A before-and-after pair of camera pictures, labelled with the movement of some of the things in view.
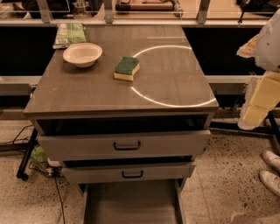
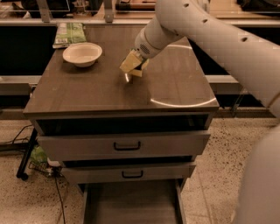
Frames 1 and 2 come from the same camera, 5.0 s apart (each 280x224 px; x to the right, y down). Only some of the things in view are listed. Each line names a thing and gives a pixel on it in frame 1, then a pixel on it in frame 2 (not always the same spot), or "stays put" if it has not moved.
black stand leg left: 22,169 stays put
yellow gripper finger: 248,50 → 144,64
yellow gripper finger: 262,97 → 132,60
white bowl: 82,54 stays put
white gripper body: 269,48 → 143,46
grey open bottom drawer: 135,203 stays put
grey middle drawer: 125,172 stays put
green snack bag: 68,34 stays put
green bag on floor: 38,155 stays put
